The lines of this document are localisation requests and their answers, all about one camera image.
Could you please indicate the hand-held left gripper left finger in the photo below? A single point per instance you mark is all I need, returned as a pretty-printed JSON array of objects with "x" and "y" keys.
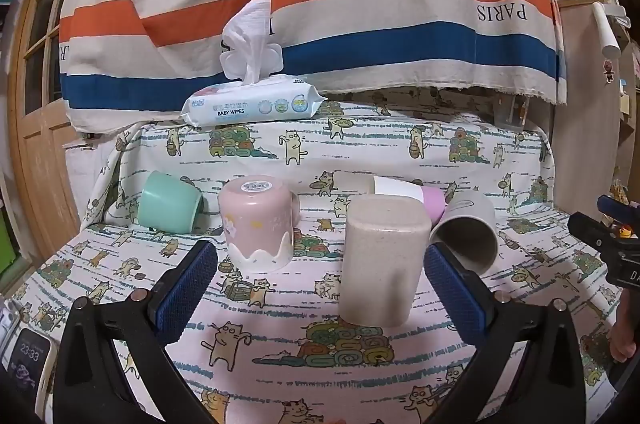
[{"x": 182, "y": 296}]

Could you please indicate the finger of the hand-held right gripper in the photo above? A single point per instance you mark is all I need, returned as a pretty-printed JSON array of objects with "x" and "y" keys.
[
  {"x": 595, "y": 231},
  {"x": 611, "y": 205}
]

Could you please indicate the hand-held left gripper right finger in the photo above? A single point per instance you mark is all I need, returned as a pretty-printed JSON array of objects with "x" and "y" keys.
[{"x": 454, "y": 299}]

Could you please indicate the grey cup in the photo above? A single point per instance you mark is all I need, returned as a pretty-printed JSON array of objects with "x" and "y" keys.
[{"x": 470, "y": 229}]

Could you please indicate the beige speckled cup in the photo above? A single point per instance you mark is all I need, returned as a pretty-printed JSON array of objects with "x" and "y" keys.
[{"x": 380, "y": 254}]

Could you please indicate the green cup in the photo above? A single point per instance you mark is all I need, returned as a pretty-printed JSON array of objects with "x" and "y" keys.
[{"x": 167, "y": 204}]

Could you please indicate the pink cup with white base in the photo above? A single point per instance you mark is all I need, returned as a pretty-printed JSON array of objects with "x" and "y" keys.
[{"x": 255, "y": 219}]

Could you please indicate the purple and white cup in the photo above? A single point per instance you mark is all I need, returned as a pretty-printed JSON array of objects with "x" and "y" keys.
[{"x": 400, "y": 188}]

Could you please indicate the person's right hand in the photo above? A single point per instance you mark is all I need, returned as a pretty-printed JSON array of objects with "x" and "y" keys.
[{"x": 625, "y": 329}]

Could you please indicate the wooden cabinet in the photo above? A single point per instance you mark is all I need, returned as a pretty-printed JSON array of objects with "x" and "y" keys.
[{"x": 585, "y": 129}]

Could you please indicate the cat printed cloth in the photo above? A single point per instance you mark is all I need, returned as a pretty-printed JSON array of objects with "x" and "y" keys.
[{"x": 300, "y": 354}]

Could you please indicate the bear sticker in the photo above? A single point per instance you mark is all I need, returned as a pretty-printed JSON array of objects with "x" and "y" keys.
[{"x": 608, "y": 71}]

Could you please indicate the phone with clock display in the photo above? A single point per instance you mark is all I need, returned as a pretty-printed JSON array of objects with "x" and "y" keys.
[{"x": 30, "y": 361}]

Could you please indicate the white paper roll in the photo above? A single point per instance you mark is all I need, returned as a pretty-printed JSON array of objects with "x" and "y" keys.
[{"x": 606, "y": 29}]

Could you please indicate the white device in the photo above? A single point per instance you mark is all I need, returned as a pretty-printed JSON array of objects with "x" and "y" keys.
[{"x": 7, "y": 329}]

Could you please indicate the baby wipes pack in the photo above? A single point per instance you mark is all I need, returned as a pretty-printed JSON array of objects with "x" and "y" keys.
[{"x": 250, "y": 104}]

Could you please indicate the wooden door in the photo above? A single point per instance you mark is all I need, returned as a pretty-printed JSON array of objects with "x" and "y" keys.
[{"x": 45, "y": 129}]

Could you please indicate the white wet wipe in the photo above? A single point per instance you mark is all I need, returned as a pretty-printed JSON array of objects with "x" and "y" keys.
[{"x": 250, "y": 39}]

